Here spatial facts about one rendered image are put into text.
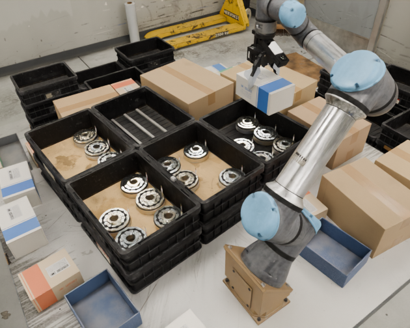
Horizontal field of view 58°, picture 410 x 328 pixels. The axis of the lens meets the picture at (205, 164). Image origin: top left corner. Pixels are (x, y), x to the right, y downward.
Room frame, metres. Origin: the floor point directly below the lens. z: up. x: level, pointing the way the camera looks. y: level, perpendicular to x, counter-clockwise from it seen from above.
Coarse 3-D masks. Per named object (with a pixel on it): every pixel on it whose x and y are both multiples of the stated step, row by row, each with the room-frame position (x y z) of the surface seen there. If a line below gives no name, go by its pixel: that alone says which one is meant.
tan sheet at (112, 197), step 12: (108, 192) 0.99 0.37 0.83; (120, 192) 0.99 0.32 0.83; (96, 204) 0.93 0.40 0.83; (108, 204) 0.93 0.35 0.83; (120, 204) 0.92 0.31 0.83; (132, 204) 0.92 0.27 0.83; (168, 204) 0.92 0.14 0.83; (96, 216) 0.87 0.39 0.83; (132, 216) 0.87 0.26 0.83; (144, 216) 0.86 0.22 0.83
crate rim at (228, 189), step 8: (184, 128) 1.25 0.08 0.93; (208, 128) 1.24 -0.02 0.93; (168, 136) 1.20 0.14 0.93; (144, 144) 1.15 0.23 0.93; (232, 144) 1.13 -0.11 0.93; (144, 152) 1.10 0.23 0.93; (152, 160) 1.05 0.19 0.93; (256, 160) 1.03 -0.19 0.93; (160, 168) 1.00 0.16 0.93; (256, 168) 0.99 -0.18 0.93; (248, 176) 0.95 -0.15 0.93; (232, 184) 0.91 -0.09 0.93; (240, 184) 0.92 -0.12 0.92; (192, 192) 0.88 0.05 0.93; (224, 192) 0.87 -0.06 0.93; (200, 200) 0.84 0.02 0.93; (208, 200) 0.84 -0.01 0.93; (216, 200) 0.85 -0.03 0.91
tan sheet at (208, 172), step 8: (176, 152) 1.21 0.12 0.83; (184, 160) 1.16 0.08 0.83; (208, 160) 1.16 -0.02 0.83; (216, 160) 1.16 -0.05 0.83; (184, 168) 1.11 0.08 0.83; (192, 168) 1.11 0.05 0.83; (200, 168) 1.11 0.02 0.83; (208, 168) 1.11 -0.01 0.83; (216, 168) 1.11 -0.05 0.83; (224, 168) 1.11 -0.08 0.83; (200, 176) 1.06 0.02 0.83; (208, 176) 1.06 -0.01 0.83; (216, 176) 1.06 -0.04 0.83; (200, 184) 1.02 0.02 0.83; (208, 184) 1.02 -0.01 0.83; (216, 184) 1.01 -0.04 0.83; (200, 192) 0.97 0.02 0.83; (208, 192) 0.97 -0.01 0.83; (216, 192) 0.97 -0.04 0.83
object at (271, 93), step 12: (240, 72) 1.32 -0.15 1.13; (264, 72) 1.32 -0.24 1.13; (240, 84) 1.29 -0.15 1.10; (264, 84) 1.23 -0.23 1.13; (276, 84) 1.22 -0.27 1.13; (288, 84) 1.22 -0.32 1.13; (240, 96) 1.29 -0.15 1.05; (252, 96) 1.23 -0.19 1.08; (264, 96) 1.18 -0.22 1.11; (276, 96) 1.17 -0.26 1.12; (288, 96) 1.20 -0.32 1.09; (264, 108) 1.17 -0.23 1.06; (276, 108) 1.17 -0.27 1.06
